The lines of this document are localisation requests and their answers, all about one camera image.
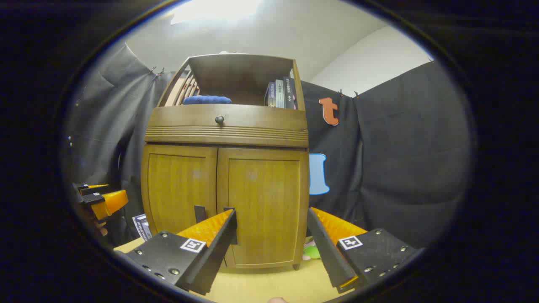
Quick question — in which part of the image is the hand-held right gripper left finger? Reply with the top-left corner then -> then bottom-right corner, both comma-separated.
125,208 -> 238,296

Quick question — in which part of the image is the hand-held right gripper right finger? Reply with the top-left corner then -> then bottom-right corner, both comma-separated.
307,207 -> 418,294

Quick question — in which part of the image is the wooden cabinet door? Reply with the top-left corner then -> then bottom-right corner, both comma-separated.
141,144 -> 218,236
216,147 -> 310,270

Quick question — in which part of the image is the wooden double-door shoe cabinet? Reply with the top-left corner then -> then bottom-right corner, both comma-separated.
140,53 -> 311,271

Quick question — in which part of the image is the green plush toy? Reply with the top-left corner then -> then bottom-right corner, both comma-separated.
302,240 -> 322,260

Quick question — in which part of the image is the black backdrop cloth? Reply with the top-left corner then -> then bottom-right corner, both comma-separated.
63,42 -> 472,249

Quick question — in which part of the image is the folded blue cloth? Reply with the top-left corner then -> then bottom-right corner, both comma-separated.
182,95 -> 232,105

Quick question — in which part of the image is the wooden drawer with black knob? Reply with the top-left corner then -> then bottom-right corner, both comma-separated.
144,104 -> 310,149

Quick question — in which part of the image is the black shelf book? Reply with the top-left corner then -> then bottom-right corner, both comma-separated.
284,77 -> 298,110

